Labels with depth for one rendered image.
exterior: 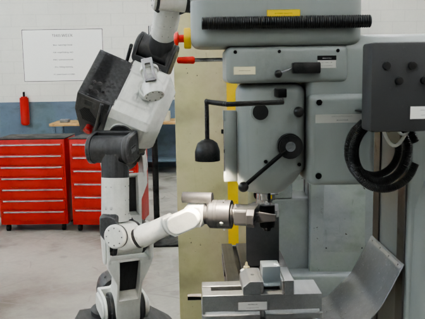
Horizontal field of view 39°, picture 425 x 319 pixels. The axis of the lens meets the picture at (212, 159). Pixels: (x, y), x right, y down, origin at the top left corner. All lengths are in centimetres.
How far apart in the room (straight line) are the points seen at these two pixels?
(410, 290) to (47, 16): 982
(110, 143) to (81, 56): 903
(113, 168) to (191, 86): 162
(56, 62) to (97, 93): 901
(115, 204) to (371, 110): 89
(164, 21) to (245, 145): 58
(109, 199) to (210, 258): 178
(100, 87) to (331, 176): 83
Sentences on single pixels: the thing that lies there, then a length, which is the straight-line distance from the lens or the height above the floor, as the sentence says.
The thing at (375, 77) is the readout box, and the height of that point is 164.
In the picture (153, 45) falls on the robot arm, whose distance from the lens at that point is 217.
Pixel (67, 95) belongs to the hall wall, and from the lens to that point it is 1102.
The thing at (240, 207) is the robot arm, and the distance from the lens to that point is 184.
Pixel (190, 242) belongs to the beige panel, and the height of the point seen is 66.
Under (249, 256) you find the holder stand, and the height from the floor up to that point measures 100.
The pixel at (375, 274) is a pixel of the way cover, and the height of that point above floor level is 104.
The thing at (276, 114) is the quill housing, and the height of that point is 154.
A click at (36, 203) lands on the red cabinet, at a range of 674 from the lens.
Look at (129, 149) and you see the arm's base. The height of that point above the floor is 142.
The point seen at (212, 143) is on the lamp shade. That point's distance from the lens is 171.
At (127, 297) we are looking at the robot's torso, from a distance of 258.
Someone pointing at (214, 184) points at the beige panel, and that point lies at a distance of 357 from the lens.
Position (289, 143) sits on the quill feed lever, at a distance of 168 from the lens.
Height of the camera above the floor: 166
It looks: 8 degrees down
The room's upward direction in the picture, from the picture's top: 1 degrees counter-clockwise
